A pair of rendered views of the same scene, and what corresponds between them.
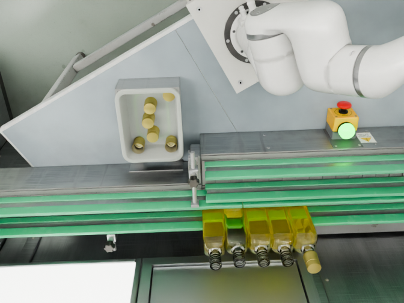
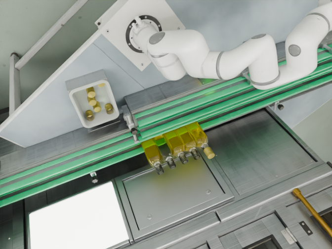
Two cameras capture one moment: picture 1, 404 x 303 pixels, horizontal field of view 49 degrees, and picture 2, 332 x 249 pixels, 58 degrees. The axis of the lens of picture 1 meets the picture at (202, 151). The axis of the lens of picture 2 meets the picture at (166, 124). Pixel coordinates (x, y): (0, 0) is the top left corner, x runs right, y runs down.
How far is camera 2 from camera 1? 30 cm
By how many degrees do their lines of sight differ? 17
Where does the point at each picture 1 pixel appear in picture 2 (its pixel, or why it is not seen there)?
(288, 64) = (177, 65)
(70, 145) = (45, 127)
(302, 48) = (186, 62)
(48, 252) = (55, 192)
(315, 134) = (189, 78)
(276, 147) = (171, 93)
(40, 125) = (22, 122)
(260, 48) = (160, 61)
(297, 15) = (179, 45)
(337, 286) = (222, 156)
